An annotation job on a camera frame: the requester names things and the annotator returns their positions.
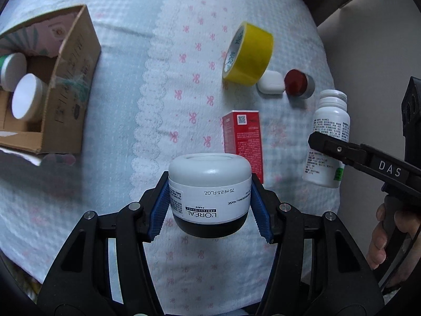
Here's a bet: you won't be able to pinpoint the white pill bottle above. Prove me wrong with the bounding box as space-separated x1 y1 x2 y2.
303 89 350 188

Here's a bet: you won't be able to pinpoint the small red silver tin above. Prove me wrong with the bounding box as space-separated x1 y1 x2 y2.
284 69 315 99

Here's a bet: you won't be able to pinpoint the white black cream jar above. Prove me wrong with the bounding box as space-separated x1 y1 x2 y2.
168 153 252 238

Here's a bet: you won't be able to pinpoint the yellow tape roll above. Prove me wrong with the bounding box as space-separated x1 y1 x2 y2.
222 21 274 86

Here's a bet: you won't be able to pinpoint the large white round jar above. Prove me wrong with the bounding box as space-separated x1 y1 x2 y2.
11 73 48 123

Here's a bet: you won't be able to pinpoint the green label white jar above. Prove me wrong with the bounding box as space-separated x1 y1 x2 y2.
1 53 27 92

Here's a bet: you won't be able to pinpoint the person's right hand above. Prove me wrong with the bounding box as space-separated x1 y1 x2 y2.
365 203 421 287

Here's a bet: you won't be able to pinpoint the small white case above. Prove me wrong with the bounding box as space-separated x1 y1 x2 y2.
257 70 285 95

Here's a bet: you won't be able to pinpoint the red carton box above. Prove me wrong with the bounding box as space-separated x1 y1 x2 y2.
222 111 264 183

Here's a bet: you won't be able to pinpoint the checkered floral bed sheet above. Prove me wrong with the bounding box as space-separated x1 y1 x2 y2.
1 0 340 281

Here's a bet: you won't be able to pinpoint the open cardboard box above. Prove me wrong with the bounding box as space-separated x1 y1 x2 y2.
1 5 101 166

